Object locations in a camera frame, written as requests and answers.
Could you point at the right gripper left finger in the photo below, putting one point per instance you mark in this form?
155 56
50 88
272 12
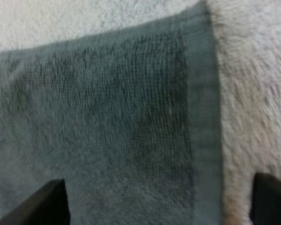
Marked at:
44 206

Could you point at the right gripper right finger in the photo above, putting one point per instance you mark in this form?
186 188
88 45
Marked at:
271 201

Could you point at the grey-green towel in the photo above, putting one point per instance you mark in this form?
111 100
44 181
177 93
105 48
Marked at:
103 112

